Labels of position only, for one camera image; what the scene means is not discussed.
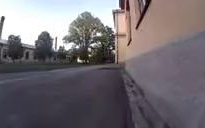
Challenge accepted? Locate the large leafy tree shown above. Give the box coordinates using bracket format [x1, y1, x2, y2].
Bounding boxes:
[62, 11, 116, 65]

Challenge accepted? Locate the grey asphalt road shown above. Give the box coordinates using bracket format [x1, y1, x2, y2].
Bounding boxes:
[0, 63, 135, 128]

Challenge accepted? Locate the thin chimney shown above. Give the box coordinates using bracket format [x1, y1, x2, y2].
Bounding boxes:
[54, 36, 58, 52]

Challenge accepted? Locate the pale stone kerb strip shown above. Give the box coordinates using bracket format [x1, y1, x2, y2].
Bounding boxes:
[119, 68, 168, 128]

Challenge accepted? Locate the dark round tree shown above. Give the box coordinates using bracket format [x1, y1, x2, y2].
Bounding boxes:
[34, 30, 55, 62]
[6, 34, 25, 63]

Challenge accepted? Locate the beige building with grey base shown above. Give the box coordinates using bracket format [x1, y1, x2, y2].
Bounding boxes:
[112, 0, 205, 128]

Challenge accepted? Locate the grass strip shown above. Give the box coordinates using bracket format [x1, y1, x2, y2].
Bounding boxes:
[0, 62, 91, 75]

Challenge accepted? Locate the tall chimney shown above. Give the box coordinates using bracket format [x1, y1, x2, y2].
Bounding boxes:
[0, 15, 6, 40]

